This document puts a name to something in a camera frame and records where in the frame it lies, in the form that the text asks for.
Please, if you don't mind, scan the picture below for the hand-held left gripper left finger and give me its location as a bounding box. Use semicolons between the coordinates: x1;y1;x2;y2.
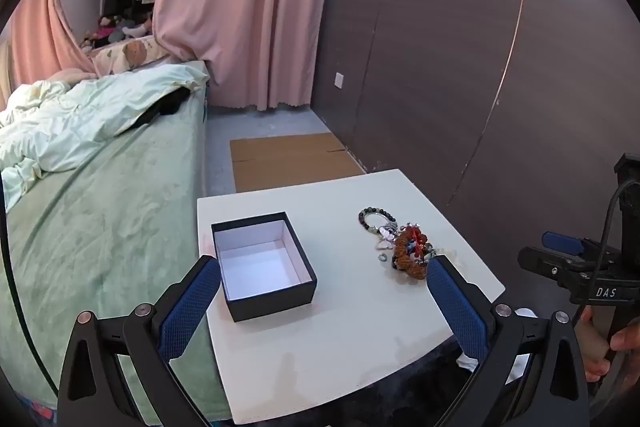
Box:
57;254;222;427

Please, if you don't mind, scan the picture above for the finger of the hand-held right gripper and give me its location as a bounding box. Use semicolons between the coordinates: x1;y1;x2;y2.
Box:
541;231;586;257
517;246;561;284

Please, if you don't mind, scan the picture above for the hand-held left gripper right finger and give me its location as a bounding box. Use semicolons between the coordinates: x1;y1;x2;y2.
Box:
425;255;591;427

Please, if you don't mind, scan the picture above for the brown red bead bracelets pile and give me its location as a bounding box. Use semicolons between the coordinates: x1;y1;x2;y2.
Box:
391;227;436;285

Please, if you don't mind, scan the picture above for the black jewelry box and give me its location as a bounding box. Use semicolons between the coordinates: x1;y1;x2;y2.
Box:
211;210;318;323

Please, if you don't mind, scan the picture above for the silver chain jewelry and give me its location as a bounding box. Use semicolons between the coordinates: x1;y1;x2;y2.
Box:
375;222;401;253

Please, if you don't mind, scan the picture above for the dark and green bead bracelet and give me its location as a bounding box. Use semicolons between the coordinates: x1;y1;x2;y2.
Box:
358;206;398;238

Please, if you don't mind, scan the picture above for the person's right hand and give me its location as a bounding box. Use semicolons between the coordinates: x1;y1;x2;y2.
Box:
574;306;640;383

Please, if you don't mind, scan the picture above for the bed with green sheet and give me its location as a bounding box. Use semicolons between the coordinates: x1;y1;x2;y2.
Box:
0;62;236;425

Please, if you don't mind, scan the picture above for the flat cardboard sheet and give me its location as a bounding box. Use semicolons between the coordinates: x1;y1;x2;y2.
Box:
229;133;366;194

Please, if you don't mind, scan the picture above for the black cloth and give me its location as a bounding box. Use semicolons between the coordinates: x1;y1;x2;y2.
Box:
135;88;192;128

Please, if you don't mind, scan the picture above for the light green quilt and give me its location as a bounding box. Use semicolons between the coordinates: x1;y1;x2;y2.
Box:
0;59;211;212

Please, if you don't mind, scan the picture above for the printed pillow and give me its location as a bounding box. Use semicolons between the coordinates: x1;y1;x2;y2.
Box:
92;34;173;78

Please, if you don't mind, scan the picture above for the pile of plush toys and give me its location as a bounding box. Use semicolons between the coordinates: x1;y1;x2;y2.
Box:
80;14;153;52

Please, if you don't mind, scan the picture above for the wide pink curtain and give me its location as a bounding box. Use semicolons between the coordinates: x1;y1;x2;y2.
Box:
152;0;341;110

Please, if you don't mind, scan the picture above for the narrow pink curtain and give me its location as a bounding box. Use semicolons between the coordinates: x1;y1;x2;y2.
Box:
10;0;96;88

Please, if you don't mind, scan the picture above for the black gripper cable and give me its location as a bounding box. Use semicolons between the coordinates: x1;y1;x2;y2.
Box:
572;179;640;338

